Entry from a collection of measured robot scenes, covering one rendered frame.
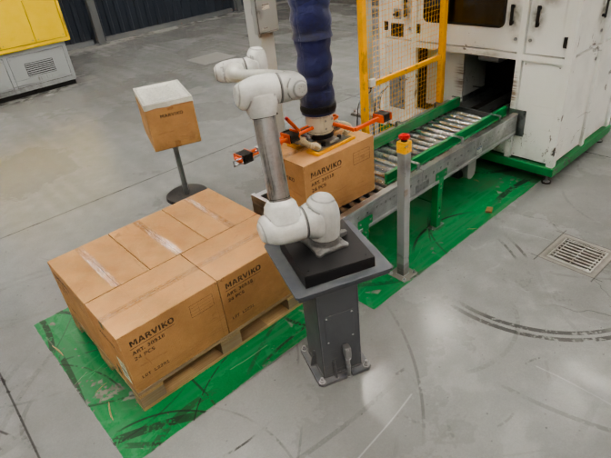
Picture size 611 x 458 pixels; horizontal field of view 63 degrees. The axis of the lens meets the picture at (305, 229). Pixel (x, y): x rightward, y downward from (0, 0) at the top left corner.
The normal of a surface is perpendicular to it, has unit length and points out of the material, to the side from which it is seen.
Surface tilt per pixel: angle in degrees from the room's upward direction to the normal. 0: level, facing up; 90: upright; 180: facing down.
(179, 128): 90
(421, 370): 0
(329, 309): 90
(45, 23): 90
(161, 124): 90
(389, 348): 0
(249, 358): 0
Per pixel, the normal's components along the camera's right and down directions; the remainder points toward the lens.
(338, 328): 0.36, 0.47
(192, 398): -0.10, -0.84
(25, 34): 0.65, 0.35
